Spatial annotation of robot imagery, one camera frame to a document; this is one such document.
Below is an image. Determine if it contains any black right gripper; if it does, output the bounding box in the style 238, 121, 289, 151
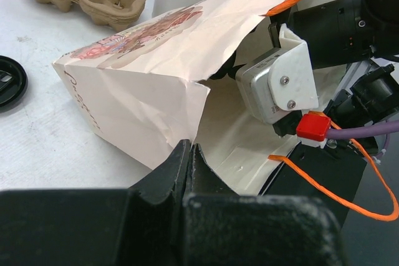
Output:
208, 13, 303, 141

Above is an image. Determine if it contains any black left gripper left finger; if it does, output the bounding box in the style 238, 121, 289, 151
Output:
128, 140, 191, 206

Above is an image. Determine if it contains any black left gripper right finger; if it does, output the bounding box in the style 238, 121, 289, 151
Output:
190, 143, 238, 196

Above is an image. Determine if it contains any beige paper takeout bag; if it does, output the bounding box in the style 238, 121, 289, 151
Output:
51, 0, 399, 222

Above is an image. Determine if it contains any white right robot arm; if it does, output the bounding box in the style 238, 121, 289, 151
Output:
269, 0, 398, 129

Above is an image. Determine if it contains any black plastic cup lid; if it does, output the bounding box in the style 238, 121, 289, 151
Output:
1, 56, 29, 113

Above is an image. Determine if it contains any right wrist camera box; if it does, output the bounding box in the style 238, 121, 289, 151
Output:
234, 24, 319, 125

